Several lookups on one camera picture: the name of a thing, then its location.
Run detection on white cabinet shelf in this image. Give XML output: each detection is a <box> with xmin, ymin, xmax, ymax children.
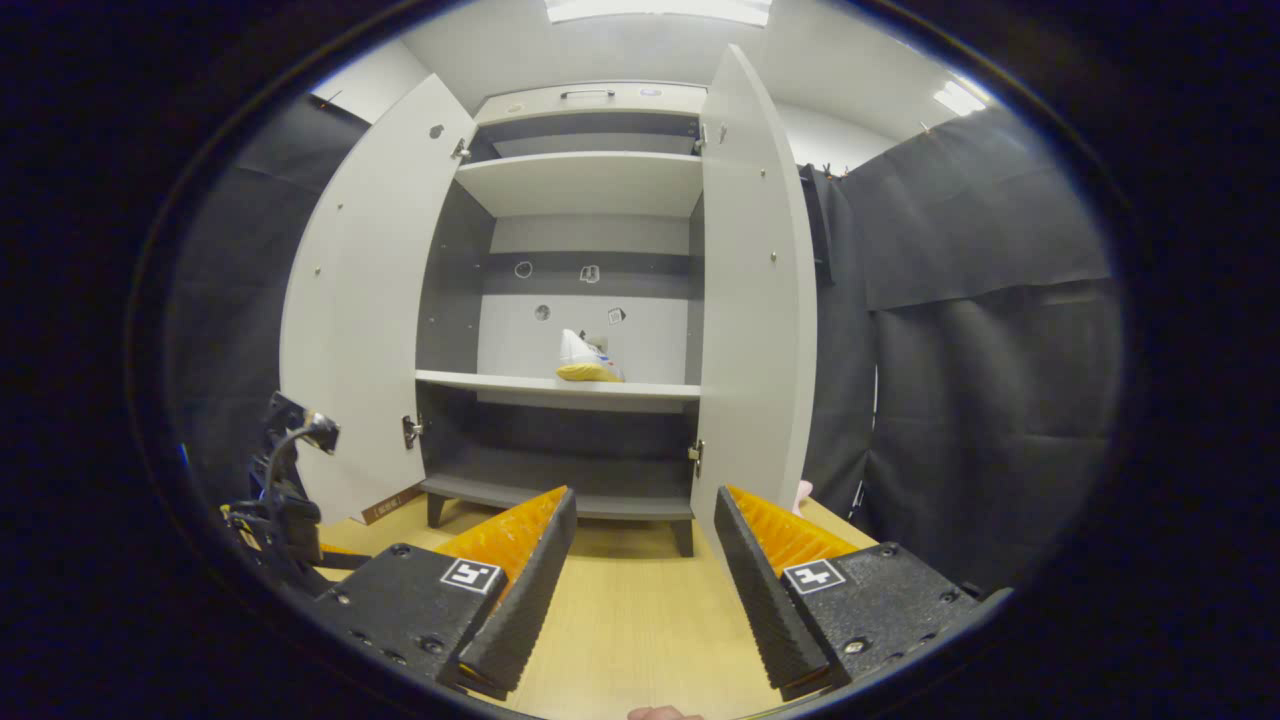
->
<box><xmin>415</xmin><ymin>369</ymin><xmax>702</xmax><ymax>414</ymax></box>
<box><xmin>453</xmin><ymin>151</ymin><xmax>704</xmax><ymax>219</ymax></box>

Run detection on black backdrop cloth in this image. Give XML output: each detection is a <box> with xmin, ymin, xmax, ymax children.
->
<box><xmin>165</xmin><ymin>93</ymin><xmax>1123</xmax><ymax>591</ymax></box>

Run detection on black cable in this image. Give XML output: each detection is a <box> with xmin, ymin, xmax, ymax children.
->
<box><xmin>262</xmin><ymin>420</ymin><xmax>336</xmax><ymax>501</ymax></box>

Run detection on long ceiling light panel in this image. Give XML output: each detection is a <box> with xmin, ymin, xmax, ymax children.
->
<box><xmin>545</xmin><ymin>0</ymin><xmax>773</xmax><ymax>26</ymax></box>

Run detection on white grey shoe cabinet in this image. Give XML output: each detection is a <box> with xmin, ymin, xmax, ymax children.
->
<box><xmin>278</xmin><ymin>43</ymin><xmax>819</xmax><ymax>561</ymax></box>

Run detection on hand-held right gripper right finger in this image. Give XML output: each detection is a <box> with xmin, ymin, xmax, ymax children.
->
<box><xmin>713</xmin><ymin>486</ymin><xmax>986</xmax><ymax>701</ymax></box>

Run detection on white shoe cabinet door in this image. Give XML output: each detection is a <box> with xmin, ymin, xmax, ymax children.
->
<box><xmin>690</xmin><ymin>43</ymin><xmax>819</xmax><ymax>557</ymax></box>
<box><xmin>278</xmin><ymin>73</ymin><xmax>479</xmax><ymax>526</ymax></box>

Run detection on white canvas shoe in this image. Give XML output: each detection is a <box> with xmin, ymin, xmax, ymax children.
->
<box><xmin>556</xmin><ymin>328</ymin><xmax>626</xmax><ymax>384</ymax></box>

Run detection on small ceiling light panel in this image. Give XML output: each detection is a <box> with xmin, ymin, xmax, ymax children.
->
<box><xmin>933</xmin><ymin>80</ymin><xmax>989</xmax><ymax>117</ymax></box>

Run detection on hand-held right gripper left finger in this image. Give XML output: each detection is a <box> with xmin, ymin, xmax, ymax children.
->
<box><xmin>315</xmin><ymin>486</ymin><xmax>578</xmax><ymax>701</ymax></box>

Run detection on grey cabinet shelf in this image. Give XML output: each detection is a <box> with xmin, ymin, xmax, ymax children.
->
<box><xmin>420</xmin><ymin>445</ymin><xmax>696</xmax><ymax>522</ymax></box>

